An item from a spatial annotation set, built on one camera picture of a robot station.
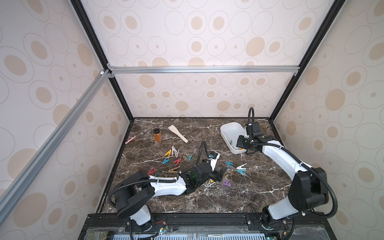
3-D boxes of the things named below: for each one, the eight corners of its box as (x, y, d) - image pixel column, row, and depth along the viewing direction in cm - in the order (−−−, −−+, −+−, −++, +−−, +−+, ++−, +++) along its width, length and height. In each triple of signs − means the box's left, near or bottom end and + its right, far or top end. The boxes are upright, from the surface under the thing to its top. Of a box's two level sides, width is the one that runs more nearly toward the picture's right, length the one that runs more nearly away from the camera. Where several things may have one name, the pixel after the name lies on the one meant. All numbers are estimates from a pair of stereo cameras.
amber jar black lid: (155, 142, 107) (152, 133, 100) (156, 136, 111) (153, 128, 103) (161, 142, 107) (159, 133, 100) (162, 136, 111) (160, 128, 103)
